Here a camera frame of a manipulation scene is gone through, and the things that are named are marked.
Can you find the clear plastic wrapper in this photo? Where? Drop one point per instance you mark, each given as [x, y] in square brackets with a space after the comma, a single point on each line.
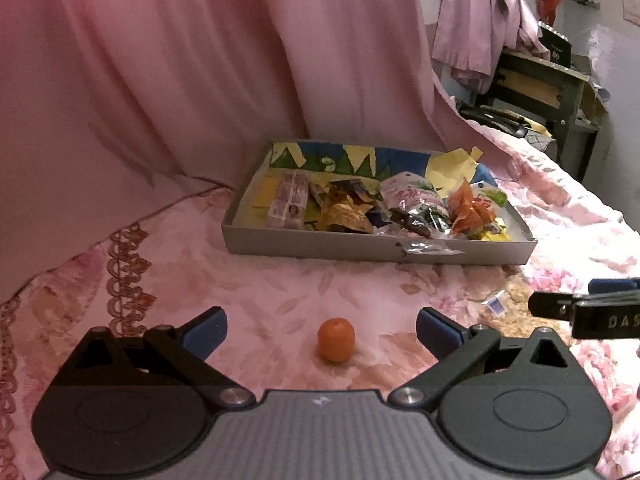
[430, 247]

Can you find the grey cardboard box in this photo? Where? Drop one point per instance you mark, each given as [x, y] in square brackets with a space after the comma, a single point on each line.
[320, 247]

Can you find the dark wooden side table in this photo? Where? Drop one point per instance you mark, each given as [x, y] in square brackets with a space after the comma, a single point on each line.
[550, 85]

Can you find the orange snack packet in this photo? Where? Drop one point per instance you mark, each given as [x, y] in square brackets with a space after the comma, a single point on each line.
[470, 210]

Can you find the small white blue wrapper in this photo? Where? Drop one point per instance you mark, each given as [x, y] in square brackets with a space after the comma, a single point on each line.
[496, 305]

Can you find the pink floral bedsheet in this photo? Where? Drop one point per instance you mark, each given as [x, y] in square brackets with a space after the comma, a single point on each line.
[300, 290]

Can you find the white red green snack pouch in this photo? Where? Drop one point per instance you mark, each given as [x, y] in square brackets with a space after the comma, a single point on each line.
[415, 200]

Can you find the pink white snack packet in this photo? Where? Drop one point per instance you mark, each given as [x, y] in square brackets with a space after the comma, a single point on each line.
[290, 200]

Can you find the yellow biscuit packet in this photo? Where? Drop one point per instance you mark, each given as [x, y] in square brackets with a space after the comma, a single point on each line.
[345, 215]

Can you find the pink curtain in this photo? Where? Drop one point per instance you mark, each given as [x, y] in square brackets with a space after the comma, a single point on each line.
[150, 85]

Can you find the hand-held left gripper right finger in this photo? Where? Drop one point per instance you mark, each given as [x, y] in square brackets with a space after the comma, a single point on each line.
[440, 334]

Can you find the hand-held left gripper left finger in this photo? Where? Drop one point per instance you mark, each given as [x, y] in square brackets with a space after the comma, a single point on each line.
[202, 334]

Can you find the black sign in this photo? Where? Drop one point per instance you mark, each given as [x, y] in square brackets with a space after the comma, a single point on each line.
[556, 47]

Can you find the orange ball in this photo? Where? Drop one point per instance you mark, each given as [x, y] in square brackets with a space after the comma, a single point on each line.
[336, 340]

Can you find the pink hanging garment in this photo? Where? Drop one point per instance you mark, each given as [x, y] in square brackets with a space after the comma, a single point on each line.
[475, 25]

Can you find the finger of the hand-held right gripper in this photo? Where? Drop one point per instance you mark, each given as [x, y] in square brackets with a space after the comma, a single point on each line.
[600, 317]
[615, 286]

